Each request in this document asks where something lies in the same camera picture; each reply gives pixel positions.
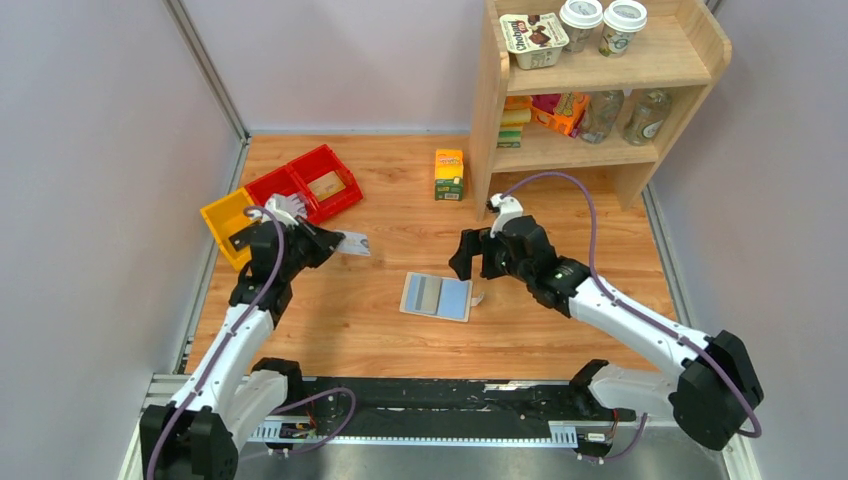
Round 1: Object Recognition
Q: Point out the yellow plastic bin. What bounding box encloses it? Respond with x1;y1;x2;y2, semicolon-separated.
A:
200;188;257;271

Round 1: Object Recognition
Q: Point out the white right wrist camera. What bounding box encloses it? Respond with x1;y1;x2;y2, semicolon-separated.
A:
487;193;524;238

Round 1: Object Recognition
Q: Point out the yellow green juice carton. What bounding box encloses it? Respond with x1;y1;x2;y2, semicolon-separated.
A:
434;149;465;201

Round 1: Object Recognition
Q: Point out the yellow green sponge stack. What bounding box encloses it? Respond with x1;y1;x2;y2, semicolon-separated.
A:
496;95;532;148

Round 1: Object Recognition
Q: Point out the aluminium frame rail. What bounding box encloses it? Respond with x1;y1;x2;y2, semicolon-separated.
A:
119;374;763;480

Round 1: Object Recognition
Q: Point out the orange snack box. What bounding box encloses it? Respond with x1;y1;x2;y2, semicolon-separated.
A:
531;92;590;138

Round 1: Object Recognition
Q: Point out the red middle plastic bin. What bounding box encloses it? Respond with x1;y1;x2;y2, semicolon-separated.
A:
244;166;322;224

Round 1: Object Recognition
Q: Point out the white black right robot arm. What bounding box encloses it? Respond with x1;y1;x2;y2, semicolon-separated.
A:
448;216;764;451

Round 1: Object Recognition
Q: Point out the black credit card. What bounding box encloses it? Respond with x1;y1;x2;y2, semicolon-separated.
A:
228;225;255;252

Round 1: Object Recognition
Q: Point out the gold credit card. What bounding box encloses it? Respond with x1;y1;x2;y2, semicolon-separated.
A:
308;171;346;202

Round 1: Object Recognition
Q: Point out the grey translucent card holder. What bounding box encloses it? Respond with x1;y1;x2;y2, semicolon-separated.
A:
399;272;485;323

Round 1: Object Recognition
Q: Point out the red plastic bin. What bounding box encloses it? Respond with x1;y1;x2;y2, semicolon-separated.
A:
288;144;364;224
244;166;322;224

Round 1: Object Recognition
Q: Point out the right clear plastic bottle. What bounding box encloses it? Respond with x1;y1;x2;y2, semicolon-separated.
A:
623;88;673;146

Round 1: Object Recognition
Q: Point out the Chobani yogurt cup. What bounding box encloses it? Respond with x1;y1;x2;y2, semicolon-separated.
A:
499;13;570;70

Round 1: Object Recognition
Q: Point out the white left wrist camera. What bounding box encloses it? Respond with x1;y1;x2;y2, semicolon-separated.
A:
245;193;306;227

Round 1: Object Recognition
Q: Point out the white-lidded paper cup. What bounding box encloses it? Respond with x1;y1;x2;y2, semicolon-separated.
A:
598;0;648;57
559;0;603;53

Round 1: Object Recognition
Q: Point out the wooden shelf unit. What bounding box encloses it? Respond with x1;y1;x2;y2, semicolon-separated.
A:
465;1;732;218

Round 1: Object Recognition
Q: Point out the right white-lidded paper cup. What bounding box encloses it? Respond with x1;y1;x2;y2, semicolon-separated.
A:
598;0;648;57

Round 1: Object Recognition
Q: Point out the left clear plastic bottle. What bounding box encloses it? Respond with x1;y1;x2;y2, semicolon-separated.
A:
578;90;625;144

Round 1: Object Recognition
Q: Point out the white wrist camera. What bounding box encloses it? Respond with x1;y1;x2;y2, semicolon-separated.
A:
487;193;524;238
245;193;306;227

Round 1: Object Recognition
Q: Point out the red far plastic bin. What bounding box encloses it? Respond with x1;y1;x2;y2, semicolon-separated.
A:
288;144;364;224

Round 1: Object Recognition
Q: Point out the left white-lidded paper cup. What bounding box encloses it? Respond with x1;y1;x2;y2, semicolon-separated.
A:
559;0;603;53

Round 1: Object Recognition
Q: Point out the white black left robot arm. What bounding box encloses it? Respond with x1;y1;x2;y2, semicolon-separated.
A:
139;217;345;479

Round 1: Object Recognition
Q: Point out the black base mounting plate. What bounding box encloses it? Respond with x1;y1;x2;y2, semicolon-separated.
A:
250;377;637;446

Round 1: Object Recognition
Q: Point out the clear plastic bottle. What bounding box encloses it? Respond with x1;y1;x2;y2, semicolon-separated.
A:
623;88;673;146
578;90;625;144

